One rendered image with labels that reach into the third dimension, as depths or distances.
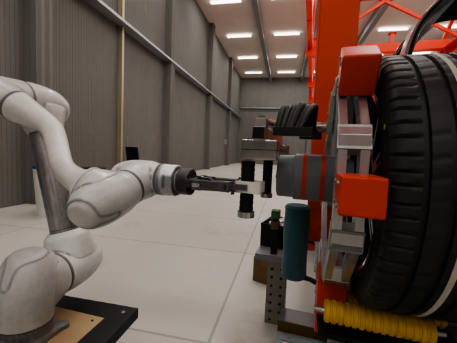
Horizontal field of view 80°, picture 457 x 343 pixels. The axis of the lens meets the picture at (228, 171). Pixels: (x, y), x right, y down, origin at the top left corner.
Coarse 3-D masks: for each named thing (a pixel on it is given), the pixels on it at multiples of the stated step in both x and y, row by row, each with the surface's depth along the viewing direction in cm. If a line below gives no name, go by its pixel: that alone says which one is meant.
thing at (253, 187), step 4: (236, 180) 69; (248, 184) 68; (252, 184) 68; (256, 184) 67; (260, 184) 67; (248, 188) 68; (252, 188) 68; (256, 188) 67; (260, 188) 67; (236, 192) 69; (240, 192) 69; (244, 192) 68; (248, 192) 68; (252, 192) 68; (256, 192) 67; (260, 192) 67
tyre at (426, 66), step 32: (384, 64) 59; (416, 64) 55; (384, 96) 55; (416, 96) 49; (448, 96) 49; (384, 128) 52; (416, 128) 47; (448, 128) 46; (384, 160) 51; (416, 160) 46; (448, 160) 45; (416, 192) 46; (448, 192) 44; (384, 224) 49; (416, 224) 46; (448, 224) 45; (384, 256) 50; (416, 256) 48; (448, 256) 46; (352, 288) 76; (384, 288) 53; (416, 288) 51; (448, 320) 57
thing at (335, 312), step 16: (336, 304) 70; (352, 304) 70; (336, 320) 68; (352, 320) 67; (368, 320) 66; (384, 320) 65; (400, 320) 65; (416, 320) 64; (432, 320) 64; (400, 336) 64; (416, 336) 63; (432, 336) 62
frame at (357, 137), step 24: (336, 96) 67; (360, 96) 61; (360, 120) 56; (336, 144) 55; (360, 144) 53; (336, 168) 55; (360, 168) 53; (336, 216) 55; (336, 240) 55; (360, 240) 54; (336, 264) 82
